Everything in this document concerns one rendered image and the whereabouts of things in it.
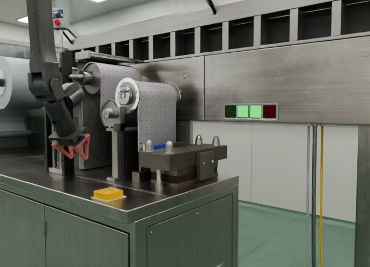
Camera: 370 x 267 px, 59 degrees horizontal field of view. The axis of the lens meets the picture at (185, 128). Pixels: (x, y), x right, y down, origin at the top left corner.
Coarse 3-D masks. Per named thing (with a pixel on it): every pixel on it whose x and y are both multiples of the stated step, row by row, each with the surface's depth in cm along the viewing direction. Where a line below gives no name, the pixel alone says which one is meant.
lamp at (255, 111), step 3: (255, 105) 135; (258, 105) 134; (261, 105) 134; (252, 108) 136; (255, 108) 135; (258, 108) 134; (261, 108) 134; (252, 111) 136; (255, 111) 135; (258, 111) 134; (261, 111) 134; (252, 114) 136; (255, 114) 135; (258, 114) 134; (261, 114) 134; (255, 117) 135; (258, 117) 134; (261, 117) 134
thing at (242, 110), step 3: (237, 108) 140; (240, 108) 140; (243, 108) 139; (246, 108) 138; (237, 111) 140; (240, 111) 140; (243, 111) 139; (246, 111) 138; (237, 114) 140; (240, 114) 140; (243, 114) 139; (246, 114) 138
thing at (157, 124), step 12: (144, 108) 135; (156, 108) 140; (168, 108) 147; (144, 120) 135; (156, 120) 141; (168, 120) 147; (144, 132) 135; (156, 132) 141; (168, 132) 147; (144, 144) 136; (156, 144) 141
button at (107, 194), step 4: (104, 188) 112; (108, 188) 112; (112, 188) 112; (96, 192) 108; (100, 192) 107; (104, 192) 107; (108, 192) 107; (112, 192) 107; (116, 192) 108; (120, 192) 109; (96, 196) 108; (100, 196) 107; (104, 196) 105; (108, 196) 105; (112, 196) 107; (116, 196) 108; (120, 196) 109
